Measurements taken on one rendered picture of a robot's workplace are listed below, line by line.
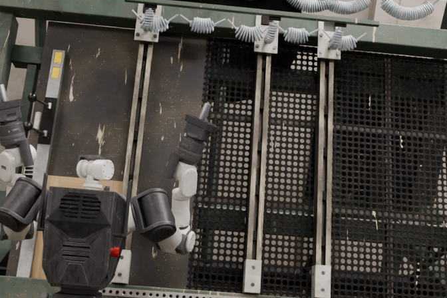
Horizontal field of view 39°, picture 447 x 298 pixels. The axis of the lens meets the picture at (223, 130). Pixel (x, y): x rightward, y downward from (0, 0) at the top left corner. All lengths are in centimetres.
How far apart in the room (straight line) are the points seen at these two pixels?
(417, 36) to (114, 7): 133
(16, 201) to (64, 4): 103
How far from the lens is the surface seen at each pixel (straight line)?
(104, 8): 282
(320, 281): 258
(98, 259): 198
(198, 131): 223
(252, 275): 253
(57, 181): 266
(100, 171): 212
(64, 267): 200
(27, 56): 292
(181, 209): 232
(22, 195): 214
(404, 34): 294
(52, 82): 277
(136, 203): 212
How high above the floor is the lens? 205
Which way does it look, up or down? 13 degrees down
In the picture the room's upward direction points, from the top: 6 degrees clockwise
